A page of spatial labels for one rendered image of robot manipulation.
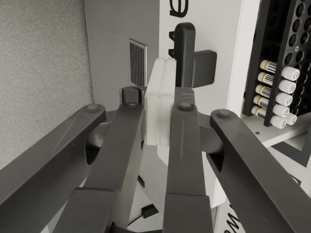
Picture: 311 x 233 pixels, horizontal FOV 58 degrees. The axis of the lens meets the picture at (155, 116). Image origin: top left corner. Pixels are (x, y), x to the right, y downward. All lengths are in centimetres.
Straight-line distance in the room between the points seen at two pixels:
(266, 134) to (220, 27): 19
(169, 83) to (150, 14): 48
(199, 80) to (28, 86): 97
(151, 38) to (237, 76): 42
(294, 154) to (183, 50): 24
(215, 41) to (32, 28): 92
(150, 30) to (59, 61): 57
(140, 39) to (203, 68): 46
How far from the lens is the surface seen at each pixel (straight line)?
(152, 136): 15
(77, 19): 113
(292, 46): 32
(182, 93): 17
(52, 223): 142
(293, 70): 32
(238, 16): 22
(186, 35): 21
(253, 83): 35
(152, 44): 63
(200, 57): 22
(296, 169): 41
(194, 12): 25
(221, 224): 56
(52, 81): 116
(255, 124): 40
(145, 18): 65
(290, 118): 35
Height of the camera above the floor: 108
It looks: 50 degrees down
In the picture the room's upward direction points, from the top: 129 degrees clockwise
